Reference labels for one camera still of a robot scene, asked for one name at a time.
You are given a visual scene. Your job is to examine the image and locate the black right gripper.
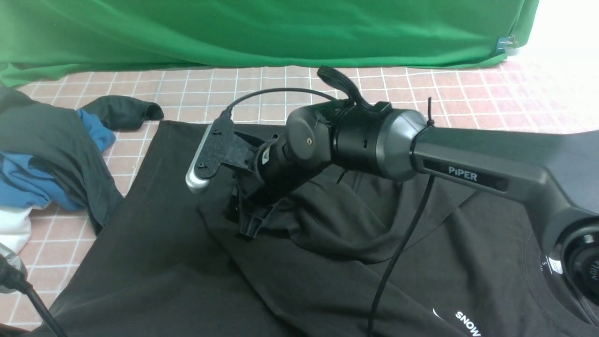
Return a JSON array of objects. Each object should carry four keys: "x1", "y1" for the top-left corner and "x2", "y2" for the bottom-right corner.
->
[{"x1": 227, "y1": 105, "x2": 337, "y2": 242}]

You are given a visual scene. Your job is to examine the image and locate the dark gray long-sleeved shirt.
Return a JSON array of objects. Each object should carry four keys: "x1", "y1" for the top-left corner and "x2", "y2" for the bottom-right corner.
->
[{"x1": 51, "y1": 121, "x2": 598, "y2": 337}]

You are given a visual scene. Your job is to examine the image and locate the blue shirt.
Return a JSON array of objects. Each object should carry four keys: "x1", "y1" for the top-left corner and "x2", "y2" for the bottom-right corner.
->
[{"x1": 0, "y1": 109, "x2": 116, "y2": 211}]

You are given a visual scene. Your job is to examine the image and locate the white shirt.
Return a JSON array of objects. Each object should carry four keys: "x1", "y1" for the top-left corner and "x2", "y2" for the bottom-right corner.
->
[{"x1": 0, "y1": 203, "x2": 50, "y2": 253}]

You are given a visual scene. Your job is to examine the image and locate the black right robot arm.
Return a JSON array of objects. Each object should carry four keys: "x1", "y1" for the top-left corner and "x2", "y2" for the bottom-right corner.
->
[{"x1": 221, "y1": 102, "x2": 598, "y2": 304}]

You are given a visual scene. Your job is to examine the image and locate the green backdrop cloth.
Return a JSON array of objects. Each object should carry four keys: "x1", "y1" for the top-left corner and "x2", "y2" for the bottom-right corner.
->
[{"x1": 0, "y1": 0, "x2": 539, "y2": 87}]

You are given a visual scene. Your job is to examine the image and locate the blue binder clip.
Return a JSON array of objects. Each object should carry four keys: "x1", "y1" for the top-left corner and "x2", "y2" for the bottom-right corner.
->
[{"x1": 496, "y1": 36, "x2": 519, "y2": 54}]

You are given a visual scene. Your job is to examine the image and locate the pink checkered tablecloth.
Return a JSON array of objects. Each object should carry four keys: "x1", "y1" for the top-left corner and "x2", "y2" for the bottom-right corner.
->
[{"x1": 0, "y1": 60, "x2": 599, "y2": 328}]

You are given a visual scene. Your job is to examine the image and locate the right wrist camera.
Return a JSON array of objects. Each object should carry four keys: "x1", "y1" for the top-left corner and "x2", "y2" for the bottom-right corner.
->
[{"x1": 185, "y1": 116, "x2": 234, "y2": 194}]

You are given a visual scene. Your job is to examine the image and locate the black right camera cable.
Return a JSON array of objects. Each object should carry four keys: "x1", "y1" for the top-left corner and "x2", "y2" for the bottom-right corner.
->
[{"x1": 222, "y1": 66, "x2": 436, "y2": 337}]

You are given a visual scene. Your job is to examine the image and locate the black camera cable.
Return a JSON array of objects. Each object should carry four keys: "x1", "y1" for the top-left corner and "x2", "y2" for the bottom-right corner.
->
[
  {"x1": 5, "y1": 267, "x2": 68, "y2": 337},
  {"x1": 222, "y1": 66, "x2": 436, "y2": 337}
]

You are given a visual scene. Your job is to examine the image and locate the black left camera cable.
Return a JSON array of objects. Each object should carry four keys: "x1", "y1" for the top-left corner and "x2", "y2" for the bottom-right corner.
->
[{"x1": 5, "y1": 267, "x2": 68, "y2": 337}]

